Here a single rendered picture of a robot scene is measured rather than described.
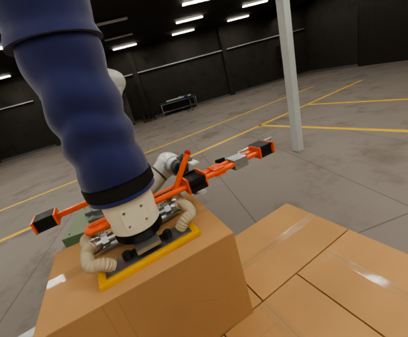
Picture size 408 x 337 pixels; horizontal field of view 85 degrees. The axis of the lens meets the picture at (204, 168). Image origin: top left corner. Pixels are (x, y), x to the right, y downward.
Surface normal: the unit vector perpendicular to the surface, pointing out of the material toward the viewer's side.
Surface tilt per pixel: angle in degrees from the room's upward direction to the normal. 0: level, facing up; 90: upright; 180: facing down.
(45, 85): 77
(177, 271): 90
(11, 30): 67
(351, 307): 0
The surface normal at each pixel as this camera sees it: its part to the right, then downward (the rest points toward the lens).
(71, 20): 0.63, -0.25
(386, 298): -0.25, -0.90
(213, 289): 0.43, 0.23
